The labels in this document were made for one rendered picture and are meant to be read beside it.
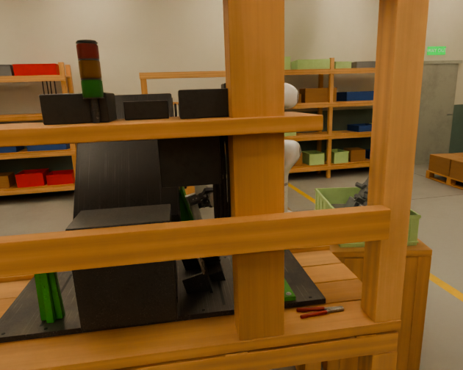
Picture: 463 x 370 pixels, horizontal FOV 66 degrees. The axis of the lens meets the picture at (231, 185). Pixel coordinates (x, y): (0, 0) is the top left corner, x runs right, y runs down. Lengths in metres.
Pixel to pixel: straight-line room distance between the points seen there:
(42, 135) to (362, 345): 1.11
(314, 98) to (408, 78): 5.81
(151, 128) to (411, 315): 1.80
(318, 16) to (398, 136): 6.58
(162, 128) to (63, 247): 0.38
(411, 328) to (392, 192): 1.31
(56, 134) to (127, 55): 5.97
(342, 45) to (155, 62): 3.61
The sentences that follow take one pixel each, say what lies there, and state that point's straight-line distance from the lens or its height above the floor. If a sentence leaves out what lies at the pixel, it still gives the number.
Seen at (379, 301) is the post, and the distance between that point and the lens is 1.26.
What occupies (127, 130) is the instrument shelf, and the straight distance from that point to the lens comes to 0.88.
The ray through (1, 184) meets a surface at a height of 0.33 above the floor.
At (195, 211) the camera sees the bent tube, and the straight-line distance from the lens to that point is 1.27.
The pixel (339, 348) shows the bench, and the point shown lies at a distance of 1.29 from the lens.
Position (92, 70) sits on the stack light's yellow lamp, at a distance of 0.96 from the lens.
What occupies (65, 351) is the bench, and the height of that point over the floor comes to 0.88.
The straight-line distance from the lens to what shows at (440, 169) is 7.22.
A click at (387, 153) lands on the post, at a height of 1.42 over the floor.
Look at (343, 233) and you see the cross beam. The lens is 1.04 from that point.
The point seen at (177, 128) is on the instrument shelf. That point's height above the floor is 1.52.
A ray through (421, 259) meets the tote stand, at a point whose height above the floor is 0.74.
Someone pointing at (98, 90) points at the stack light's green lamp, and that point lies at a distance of 0.96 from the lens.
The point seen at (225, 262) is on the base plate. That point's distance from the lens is 1.57.
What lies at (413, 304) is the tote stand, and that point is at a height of 0.47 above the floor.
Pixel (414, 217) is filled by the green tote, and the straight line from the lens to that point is 2.09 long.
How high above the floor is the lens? 1.59
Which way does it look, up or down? 14 degrees down
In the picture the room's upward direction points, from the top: 2 degrees counter-clockwise
